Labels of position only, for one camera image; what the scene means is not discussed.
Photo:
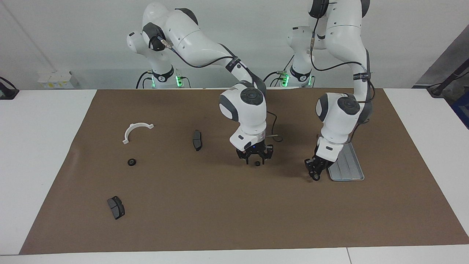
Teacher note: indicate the black clamp mount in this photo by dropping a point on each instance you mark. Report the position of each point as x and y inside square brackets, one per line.
[7, 93]

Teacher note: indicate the black stand leg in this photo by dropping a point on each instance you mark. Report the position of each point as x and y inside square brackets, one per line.
[450, 79]

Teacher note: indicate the silver metal tray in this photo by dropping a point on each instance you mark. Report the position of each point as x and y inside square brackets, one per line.
[348, 168]

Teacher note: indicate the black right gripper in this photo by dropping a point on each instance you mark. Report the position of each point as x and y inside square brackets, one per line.
[256, 150]

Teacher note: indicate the brown table mat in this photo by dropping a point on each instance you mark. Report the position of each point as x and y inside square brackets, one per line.
[234, 212]

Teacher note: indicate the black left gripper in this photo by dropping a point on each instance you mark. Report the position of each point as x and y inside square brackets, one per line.
[317, 163]

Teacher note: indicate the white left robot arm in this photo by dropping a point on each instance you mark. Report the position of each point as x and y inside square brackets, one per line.
[340, 36]

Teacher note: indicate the short grooved brake pad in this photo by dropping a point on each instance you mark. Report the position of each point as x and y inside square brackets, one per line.
[116, 208]

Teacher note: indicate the white wall socket box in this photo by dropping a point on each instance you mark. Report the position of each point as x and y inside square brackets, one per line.
[55, 80]

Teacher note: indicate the white curved plastic bracket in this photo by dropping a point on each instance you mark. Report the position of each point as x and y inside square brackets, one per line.
[129, 131]

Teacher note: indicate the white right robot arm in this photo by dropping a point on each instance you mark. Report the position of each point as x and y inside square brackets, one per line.
[198, 36]

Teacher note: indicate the long dark brake pad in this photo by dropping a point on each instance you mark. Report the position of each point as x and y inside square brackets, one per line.
[196, 139]

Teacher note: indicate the blue crate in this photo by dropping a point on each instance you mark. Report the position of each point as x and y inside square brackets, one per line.
[462, 110]

